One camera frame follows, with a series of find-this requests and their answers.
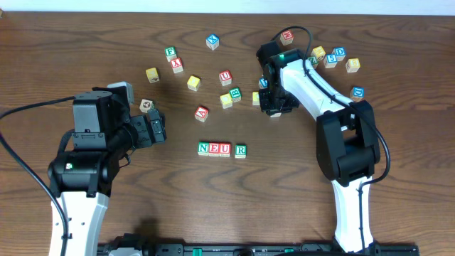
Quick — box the red I wooden block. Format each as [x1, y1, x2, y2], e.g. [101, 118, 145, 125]
[270, 112, 282, 118]

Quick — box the green N wooden block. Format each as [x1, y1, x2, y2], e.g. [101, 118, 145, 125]
[198, 142, 210, 156]

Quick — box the green R wooden block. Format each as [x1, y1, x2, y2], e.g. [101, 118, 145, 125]
[235, 144, 247, 159]

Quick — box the red E wooden block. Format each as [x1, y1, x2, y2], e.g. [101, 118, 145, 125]
[208, 142, 220, 156]

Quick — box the red u wooden block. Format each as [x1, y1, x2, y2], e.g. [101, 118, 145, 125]
[219, 70, 232, 86]
[219, 143, 231, 157]

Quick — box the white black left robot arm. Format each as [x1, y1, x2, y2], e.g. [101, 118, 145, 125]
[48, 82, 166, 255]

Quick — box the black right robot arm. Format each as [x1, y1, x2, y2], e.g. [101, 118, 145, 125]
[257, 44, 380, 252]

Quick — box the yellow block centre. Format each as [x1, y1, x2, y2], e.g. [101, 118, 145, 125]
[252, 91, 260, 106]

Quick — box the blue L wooden block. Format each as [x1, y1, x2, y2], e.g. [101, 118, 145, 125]
[258, 78, 267, 89]

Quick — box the green B wooden block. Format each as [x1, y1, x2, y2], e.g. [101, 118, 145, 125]
[229, 87, 242, 102]

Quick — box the red A wooden block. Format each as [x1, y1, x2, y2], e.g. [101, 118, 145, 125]
[195, 106, 209, 122]

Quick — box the yellow block beside B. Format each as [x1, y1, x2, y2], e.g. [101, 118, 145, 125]
[220, 93, 233, 109]

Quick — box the yellow wooden block left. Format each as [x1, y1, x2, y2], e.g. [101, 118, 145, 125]
[145, 68, 159, 83]

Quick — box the yellow wooden block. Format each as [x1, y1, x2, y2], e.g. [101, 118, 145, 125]
[187, 75, 201, 91]
[145, 68, 159, 83]

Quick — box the green Z wooden block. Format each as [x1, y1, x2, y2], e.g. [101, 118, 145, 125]
[308, 56, 319, 69]

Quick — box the red Y wooden block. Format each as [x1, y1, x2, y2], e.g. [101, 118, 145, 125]
[170, 58, 183, 73]

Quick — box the red block top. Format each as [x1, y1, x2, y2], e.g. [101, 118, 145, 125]
[279, 30, 294, 46]

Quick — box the yellow block top right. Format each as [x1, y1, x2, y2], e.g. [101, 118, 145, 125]
[311, 46, 326, 61]

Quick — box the blue 5 wooden block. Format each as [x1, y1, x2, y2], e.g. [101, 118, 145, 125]
[323, 54, 338, 68]

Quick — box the green F wooden block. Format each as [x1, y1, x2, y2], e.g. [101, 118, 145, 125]
[164, 46, 177, 62]

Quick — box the blue D wooden block upper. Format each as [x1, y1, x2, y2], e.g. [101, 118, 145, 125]
[332, 47, 346, 62]

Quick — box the blue d wooden block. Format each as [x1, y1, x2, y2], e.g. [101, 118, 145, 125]
[349, 87, 365, 102]
[332, 47, 346, 62]

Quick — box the blue D wooden block right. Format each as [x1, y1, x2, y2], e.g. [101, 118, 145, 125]
[349, 87, 365, 102]

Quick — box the blue X wooden block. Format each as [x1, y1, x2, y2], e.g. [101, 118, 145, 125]
[205, 34, 220, 50]

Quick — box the yellow block far right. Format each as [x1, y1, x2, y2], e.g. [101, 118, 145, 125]
[346, 58, 361, 73]

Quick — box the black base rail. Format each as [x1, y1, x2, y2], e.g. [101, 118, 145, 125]
[97, 242, 419, 256]

